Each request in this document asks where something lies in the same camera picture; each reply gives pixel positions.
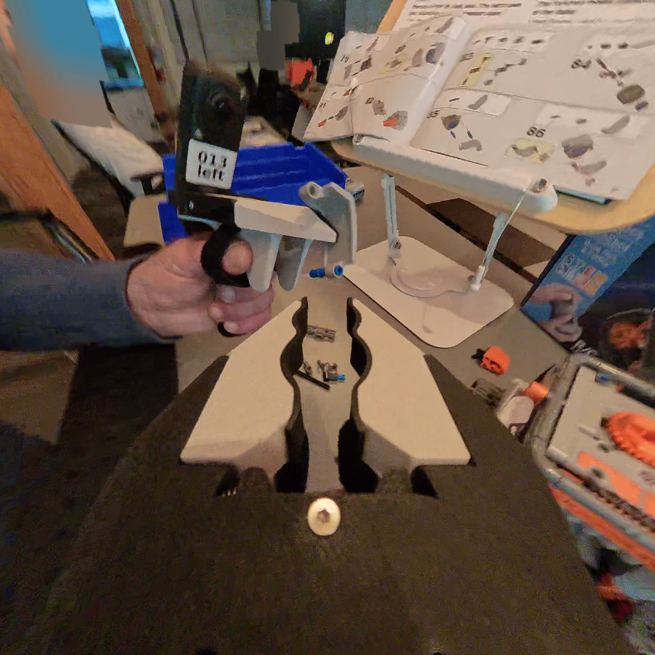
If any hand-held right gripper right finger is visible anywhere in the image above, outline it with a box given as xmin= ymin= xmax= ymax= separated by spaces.
xmin=338 ymin=297 xmax=471 ymax=493

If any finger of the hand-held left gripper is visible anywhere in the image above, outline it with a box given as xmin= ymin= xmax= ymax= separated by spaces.
xmin=232 ymin=197 xmax=339 ymax=245

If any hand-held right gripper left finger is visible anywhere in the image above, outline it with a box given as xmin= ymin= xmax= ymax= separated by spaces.
xmin=180 ymin=299 xmax=310 ymax=493

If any white curved panel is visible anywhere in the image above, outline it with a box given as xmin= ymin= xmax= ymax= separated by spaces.
xmin=299 ymin=181 xmax=359 ymax=281

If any person's left forearm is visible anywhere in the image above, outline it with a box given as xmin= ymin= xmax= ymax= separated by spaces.
xmin=0 ymin=251 xmax=170 ymax=351

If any person's left hand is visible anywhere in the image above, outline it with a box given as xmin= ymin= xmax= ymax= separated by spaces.
xmin=125 ymin=236 xmax=277 ymax=339

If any blue plastic bin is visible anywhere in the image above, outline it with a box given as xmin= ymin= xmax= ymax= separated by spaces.
xmin=159 ymin=142 xmax=349 ymax=244

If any small orange fin piece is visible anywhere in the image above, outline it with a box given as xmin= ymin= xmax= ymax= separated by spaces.
xmin=472 ymin=345 xmax=511 ymax=374

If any white book stand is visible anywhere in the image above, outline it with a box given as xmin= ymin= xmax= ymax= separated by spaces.
xmin=333 ymin=0 xmax=655 ymax=349

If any black monitor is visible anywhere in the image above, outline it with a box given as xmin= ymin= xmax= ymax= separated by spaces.
xmin=299 ymin=0 xmax=346 ymax=47

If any wooden pillar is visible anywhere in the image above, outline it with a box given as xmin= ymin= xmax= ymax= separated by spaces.
xmin=0 ymin=82 xmax=113 ymax=262

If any grey orange tracked toy robot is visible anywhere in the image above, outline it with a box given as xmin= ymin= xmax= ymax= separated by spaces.
xmin=473 ymin=353 xmax=655 ymax=622

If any black chair armrest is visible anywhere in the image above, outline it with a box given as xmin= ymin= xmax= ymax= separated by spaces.
xmin=0 ymin=207 xmax=93 ymax=262

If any blue robot kit box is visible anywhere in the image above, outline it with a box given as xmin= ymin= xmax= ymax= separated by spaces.
xmin=521 ymin=220 xmax=655 ymax=382

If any open instruction booklet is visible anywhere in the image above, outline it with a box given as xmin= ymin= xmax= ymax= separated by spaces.
xmin=303 ymin=15 xmax=655 ymax=201

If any printed task sheet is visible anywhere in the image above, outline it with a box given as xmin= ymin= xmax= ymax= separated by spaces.
xmin=394 ymin=0 xmax=655 ymax=37

